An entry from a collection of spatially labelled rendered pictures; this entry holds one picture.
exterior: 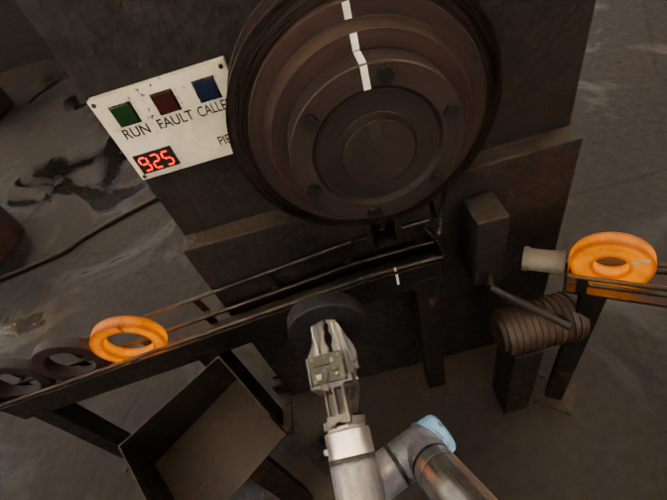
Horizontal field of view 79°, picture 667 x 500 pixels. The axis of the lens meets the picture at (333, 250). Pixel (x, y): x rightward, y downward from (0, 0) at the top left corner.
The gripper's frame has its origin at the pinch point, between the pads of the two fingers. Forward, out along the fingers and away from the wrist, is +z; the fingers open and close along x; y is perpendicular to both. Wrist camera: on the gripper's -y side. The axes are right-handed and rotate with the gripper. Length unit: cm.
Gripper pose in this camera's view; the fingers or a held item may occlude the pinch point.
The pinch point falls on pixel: (324, 317)
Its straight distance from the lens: 79.5
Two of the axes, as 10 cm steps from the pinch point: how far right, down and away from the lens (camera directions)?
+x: -9.6, 2.8, 0.8
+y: -2.0, -4.4, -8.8
